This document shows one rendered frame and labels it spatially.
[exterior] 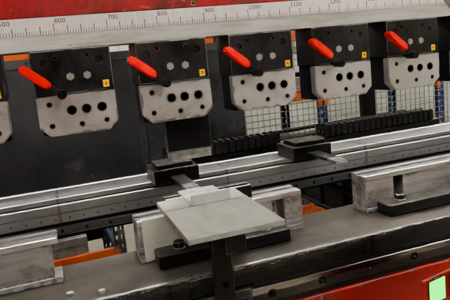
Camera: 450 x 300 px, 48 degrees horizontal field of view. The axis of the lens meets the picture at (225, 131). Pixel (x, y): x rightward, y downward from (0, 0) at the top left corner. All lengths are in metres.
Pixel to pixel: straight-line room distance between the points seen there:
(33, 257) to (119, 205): 0.33
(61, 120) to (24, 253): 0.28
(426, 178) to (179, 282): 0.71
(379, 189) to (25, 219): 0.88
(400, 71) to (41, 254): 0.91
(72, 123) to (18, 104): 0.56
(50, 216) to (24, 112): 0.37
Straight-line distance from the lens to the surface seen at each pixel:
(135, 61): 1.01
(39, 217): 1.36
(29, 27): 1.04
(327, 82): 1.20
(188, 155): 1.13
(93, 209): 1.36
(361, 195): 1.33
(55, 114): 1.04
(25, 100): 1.59
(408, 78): 1.33
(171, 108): 1.06
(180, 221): 0.97
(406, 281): 1.30
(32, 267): 1.12
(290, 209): 1.22
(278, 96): 1.14
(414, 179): 1.40
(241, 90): 1.11
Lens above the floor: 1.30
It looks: 9 degrees down
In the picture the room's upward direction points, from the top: 6 degrees counter-clockwise
